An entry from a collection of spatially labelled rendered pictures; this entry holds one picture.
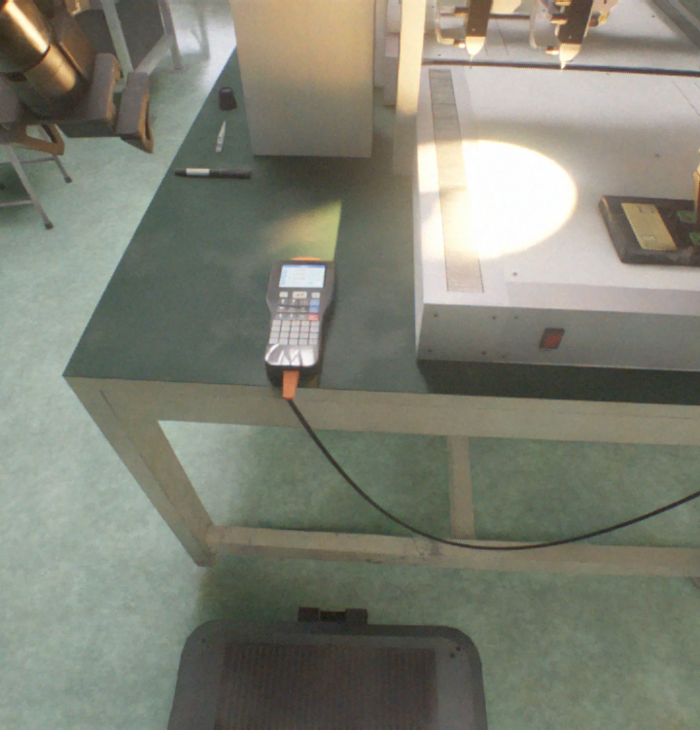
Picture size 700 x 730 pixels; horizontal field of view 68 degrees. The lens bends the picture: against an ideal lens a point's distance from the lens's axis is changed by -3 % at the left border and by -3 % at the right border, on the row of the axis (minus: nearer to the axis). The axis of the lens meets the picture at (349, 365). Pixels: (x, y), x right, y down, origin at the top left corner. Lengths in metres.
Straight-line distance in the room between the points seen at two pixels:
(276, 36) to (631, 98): 0.61
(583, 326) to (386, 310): 0.25
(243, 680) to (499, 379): 0.66
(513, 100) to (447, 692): 0.99
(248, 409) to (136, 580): 0.79
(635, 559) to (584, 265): 0.78
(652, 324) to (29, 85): 0.64
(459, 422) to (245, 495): 0.83
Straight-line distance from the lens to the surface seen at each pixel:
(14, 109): 0.57
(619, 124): 1.01
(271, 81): 0.99
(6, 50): 0.50
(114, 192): 2.55
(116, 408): 0.77
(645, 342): 0.69
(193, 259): 0.83
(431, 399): 0.64
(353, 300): 0.73
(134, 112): 0.55
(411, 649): 1.02
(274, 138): 1.03
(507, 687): 1.31
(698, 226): 0.77
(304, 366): 0.62
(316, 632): 1.03
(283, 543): 1.19
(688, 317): 0.67
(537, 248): 0.68
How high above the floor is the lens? 1.26
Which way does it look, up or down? 51 degrees down
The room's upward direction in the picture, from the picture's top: 1 degrees counter-clockwise
